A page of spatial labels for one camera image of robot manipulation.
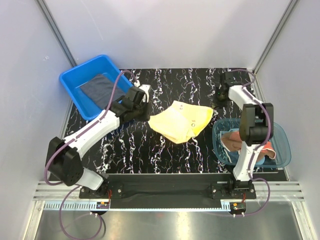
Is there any yellow towel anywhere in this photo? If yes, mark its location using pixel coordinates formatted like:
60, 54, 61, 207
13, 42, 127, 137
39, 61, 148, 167
148, 100, 214, 144

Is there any dark grey-blue towel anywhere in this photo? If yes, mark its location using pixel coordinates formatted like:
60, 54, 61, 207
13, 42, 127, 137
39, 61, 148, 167
80, 74, 114, 110

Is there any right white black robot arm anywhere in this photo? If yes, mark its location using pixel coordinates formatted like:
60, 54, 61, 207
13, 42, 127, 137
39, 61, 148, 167
214, 69, 274, 199

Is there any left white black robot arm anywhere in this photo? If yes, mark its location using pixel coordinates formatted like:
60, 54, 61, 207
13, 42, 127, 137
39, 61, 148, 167
44, 84, 150, 198

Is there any brown towel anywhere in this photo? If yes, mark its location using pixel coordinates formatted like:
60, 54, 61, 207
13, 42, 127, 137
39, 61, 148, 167
220, 129, 276, 163

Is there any blue plastic bin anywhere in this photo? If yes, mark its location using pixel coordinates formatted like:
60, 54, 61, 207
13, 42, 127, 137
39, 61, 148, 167
59, 54, 133, 121

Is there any translucent teal plastic basket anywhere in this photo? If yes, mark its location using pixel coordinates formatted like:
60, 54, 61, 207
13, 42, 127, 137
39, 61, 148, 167
212, 118, 292, 169

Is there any left small connector board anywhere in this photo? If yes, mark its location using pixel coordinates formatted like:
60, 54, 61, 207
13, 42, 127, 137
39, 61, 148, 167
96, 201, 110, 210

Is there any small connector board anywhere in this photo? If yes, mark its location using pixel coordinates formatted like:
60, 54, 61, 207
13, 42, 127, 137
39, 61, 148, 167
96, 201, 110, 210
231, 202, 247, 212

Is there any right small connector board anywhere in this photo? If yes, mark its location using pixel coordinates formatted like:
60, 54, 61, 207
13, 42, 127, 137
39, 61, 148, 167
231, 202, 247, 212

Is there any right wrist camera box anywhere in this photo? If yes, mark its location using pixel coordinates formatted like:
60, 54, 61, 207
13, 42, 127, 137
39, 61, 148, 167
220, 71, 239, 87

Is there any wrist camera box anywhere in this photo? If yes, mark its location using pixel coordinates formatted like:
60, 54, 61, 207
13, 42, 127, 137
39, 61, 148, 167
220, 71, 239, 87
134, 83, 151, 103

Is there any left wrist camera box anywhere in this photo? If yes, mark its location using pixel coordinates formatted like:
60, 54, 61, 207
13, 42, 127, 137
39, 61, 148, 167
134, 83, 151, 103

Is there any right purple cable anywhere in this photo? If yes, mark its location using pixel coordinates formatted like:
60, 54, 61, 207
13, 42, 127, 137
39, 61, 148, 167
229, 68, 274, 216

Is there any purple cable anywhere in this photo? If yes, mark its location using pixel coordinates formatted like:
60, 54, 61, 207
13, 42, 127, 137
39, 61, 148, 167
229, 68, 274, 216
43, 69, 141, 238

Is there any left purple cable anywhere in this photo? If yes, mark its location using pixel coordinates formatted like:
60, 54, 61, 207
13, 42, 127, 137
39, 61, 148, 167
43, 69, 141, 238

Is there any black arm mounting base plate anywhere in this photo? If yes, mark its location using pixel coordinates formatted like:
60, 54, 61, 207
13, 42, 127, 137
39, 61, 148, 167
79, 173, 257, 200

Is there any right aluminium frame post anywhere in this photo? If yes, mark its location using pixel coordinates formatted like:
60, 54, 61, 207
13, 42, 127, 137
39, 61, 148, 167
252, 0, 300, 74

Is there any aluminium frame post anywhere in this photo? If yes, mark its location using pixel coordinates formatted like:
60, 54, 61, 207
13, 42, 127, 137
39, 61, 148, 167
35, 0, 77, 67
252, 0, 300, 74

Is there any aluminium front rail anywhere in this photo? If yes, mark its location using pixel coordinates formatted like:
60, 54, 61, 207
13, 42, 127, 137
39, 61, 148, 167
32, 182, 306, 213

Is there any left aluminium frame post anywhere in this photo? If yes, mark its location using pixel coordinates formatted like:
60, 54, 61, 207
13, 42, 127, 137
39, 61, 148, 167
35, 0, 77, 67

